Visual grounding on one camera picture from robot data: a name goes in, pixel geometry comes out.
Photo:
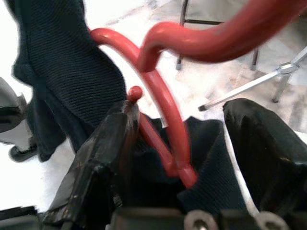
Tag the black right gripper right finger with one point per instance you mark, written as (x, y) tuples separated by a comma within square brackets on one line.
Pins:
[(271, 155)]

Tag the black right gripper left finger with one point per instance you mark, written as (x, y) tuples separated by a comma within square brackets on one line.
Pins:
[(96, 155)]

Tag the black knit shirt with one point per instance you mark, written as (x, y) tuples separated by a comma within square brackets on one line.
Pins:
[(72, 72)]

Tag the red hanger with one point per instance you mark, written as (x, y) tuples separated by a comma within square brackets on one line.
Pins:
[(165, 95)]

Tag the silver clothes rack stand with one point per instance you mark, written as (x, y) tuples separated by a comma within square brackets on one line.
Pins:
[(239, 91)]

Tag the black right robot foot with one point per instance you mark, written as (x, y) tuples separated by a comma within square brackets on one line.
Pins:
[(21, 154)]

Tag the black metal table leg frame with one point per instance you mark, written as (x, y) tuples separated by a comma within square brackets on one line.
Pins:
[(204, 21)]

